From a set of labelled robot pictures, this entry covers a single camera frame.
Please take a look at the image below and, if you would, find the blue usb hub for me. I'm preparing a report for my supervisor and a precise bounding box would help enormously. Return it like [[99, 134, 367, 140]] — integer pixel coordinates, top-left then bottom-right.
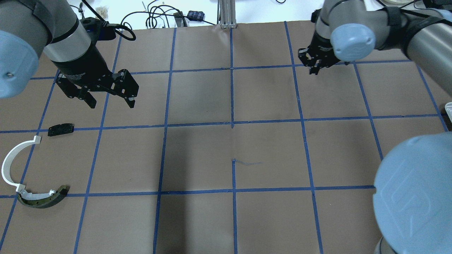
[[186, 10, 205, 22]]

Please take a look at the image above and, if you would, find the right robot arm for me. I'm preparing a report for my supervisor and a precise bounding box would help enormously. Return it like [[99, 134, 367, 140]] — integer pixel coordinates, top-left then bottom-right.
[[194, 50, 447, 254]]

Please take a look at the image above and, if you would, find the aluminium frame post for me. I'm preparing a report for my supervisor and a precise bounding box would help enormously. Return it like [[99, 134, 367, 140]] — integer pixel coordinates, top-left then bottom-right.
[[218, 0, 237, 29]]

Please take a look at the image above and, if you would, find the white curved plastic bracket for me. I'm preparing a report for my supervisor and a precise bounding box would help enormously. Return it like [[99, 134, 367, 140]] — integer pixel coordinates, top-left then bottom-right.
[[1, 135, 42, 194]]

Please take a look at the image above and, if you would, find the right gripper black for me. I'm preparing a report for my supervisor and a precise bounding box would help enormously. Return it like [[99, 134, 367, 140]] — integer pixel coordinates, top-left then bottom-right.
[[298, 34, 341, 75]]

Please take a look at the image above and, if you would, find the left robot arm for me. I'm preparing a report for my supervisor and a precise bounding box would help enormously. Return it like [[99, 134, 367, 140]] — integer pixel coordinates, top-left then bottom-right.
[[0, 0, 139, 108]]

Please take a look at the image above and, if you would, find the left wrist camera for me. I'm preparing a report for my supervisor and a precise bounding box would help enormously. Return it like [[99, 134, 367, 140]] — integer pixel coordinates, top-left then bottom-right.
[[80, 17, 116, 45]]

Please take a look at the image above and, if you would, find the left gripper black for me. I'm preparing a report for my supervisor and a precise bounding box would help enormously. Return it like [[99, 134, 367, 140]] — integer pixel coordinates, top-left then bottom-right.
[[52, 44, 140, 108]]

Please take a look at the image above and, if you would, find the black flat metal plate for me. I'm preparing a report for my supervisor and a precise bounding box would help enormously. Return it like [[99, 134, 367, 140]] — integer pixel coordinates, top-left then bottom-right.
[[47, 123, 75, 137]]

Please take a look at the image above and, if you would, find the dark green brake shoe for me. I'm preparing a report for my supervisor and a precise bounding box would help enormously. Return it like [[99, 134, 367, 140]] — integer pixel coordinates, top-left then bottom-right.
[[18, 185, 70, 209]]

